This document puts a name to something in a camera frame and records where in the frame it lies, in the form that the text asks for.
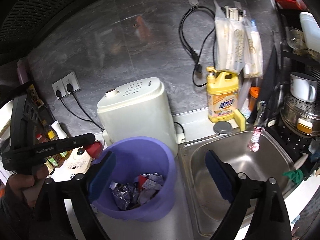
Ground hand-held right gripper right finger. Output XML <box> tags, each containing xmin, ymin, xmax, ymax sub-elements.
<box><xmin>205</xmin><ymin>150</ymin><xmax>292</xmax><ymax>240</ymax></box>

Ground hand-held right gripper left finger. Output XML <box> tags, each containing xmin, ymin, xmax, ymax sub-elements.
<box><xmin>32</xmin><ymin>151</ymin><xmax>117</xmax><ymax>240</ymax></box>

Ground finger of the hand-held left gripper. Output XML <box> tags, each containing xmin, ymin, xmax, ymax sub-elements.
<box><xmin>57</xmin><ymin>133</ymin><xmax>96</xmax><ymax>153</ymax></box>

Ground red paper scrap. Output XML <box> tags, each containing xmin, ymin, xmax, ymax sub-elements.
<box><xmin>86</xmin><ymin>141</ymin><xmax>105</xmax><ymax>160</ymax></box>

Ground silver foil wrapper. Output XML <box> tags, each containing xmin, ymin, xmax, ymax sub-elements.
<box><xmin>111</xmin><ymin>182</ymin><xmax>141</xmax><ymax>210</ymax></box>

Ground red printed packet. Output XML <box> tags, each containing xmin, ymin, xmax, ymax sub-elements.
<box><xmin>137</xmin><ymin>175</ymin><xmax>151</xmax><ymax>188</ymax></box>

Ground purple plastic bucket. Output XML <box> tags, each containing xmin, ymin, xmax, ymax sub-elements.
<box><xmin>88</xmin><ymin>136</ymin><xmax>176</xmax><ymax>222</ymax></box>

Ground person's left hand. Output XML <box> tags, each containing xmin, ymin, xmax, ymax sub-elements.
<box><xmin>5</xmin><ymin>166</ymin><xmax>50</xmax><ymax>207</ymax></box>

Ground white cap oil sprayer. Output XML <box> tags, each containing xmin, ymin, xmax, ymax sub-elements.
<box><xmin>51</xmin><ymin>120</ymin><xmax>68</xmax><ymax>141</ymax></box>

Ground cream induction cooker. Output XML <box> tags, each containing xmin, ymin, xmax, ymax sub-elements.
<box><xmin>63</xmin><ymin>142</ymin><xmax>96</xmax><ymax>175</ymax></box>

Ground green label yellow cap bottle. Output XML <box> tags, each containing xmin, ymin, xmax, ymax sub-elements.
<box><xmin>46</xmin><ymin>130</ymin><xmax>67</xmax><ymax>168</ymax></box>

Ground stainless steel sink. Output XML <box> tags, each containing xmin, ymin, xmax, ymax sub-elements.
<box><xmin>178</xmin><ymin>129</ymin><xmax>296</xmax><ymax>236</ymax></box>

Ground round metal lid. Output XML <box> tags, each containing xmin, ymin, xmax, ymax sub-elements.
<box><xmin>213</xmin><ymin>120</ymin><xmax>234</xmax><ymax>136</ymax></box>

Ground pink faucet extension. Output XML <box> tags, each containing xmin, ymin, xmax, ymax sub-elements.
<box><xmin>247</xmin><ymin>100</ymin><xmax>267</xmax><ymax>152</ymax></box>

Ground yellow sponge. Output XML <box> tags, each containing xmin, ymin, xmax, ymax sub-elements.
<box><xmin>233</xmin><ymin>109</ymin><xmax>247</xmax><ymax>132</ymax></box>

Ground white kitchen appliance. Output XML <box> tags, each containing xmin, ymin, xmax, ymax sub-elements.
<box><xmin>96</xmin><ymin>77</ymin><xmax>186</xmax><ymax>157</ymax></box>

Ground green cloth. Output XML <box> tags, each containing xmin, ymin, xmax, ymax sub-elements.
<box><xmin>282</xmin><ymin>169</ymin><xmax>304</xmax><ymax>185</ymax></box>

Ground yellow dish soap bottle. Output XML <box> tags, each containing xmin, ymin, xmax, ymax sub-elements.
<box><xmin>206</xmin><ymin>66</ymin><xmax>241</xmax><ymax>124</ymax></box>

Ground pink cup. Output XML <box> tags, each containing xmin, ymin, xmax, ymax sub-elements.
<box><xmin>16</xmin><ymin>60</ymin><xmax>29</xmax><ymax>85</ymax></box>

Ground black dotted cloth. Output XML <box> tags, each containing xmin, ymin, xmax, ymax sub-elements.
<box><xmin>277</xmin><ymin>122</ymin><xmax>314</xmax><ymax>154</ymax></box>

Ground orange lid jar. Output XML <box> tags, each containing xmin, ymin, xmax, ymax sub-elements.
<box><xmin>249</xmin><ymin>86</ymin><xmax>262</xmax><ymax>112</ymax></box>

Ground steel steamer pot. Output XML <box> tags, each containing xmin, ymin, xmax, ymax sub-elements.
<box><xmin>280</xmin><ymin>93</ymin><xmax>320</xmax><ymax>137</ymax></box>

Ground white enamel mug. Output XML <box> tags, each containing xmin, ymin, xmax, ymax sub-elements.
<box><xmin>290</xmin><ymin>72</ymin><xmax>318</xmax><ymax>103</ymax></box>

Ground plastic chopstick pack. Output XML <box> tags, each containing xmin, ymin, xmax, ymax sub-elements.
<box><xmin>241</xmin><ymin>9</ymin><xmax>264</xmax><ymax>78</ymax></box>

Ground hanging plastic bags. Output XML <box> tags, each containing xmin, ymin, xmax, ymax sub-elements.
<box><xmin>214</xmin><ymin>0</ymin><xmax>247</xmax><ymax>73</ymax></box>

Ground black range hood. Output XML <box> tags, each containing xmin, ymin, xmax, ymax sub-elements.
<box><xmin>0</xmin><ymin>0</ymin><xmax>105</xmax><ymax>54</ymax></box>

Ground clear glass goblet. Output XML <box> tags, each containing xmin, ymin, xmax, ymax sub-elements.
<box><xmin>285</xmin><ymin>26</ymin><xmax>307</xmax><ymax>53</ymax></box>

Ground white plastic container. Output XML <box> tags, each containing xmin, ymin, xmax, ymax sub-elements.
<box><xmin>299</xmin><ymin>11</ymin><xmax>320</xmax><ymax>51</ymax></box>

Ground black power cable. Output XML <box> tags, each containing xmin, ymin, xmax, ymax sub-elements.
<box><xmin>56</xmin><ymin>90</ymin><xmax>104</xmax><ymax>132</ymax></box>
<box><xmin>66</xmin><ymin>84</ymin><xmax>105</xmax><ymax>132</ymax></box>

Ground white wall socket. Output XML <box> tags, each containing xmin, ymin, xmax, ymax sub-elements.
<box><xmin>61</xmin><ymin>71</ymin><xmax>82</xmax><ymax>94</ymax></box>
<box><xmin>51</xmin><ymin>78</ymin><xmax>67</xmax><ymax>100</ymax></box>

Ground hanging black cable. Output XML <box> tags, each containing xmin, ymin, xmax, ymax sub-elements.
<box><xmin>179</xmin><ymin>6</ymin><xmax>217</xmax><ymax>87</ymax></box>

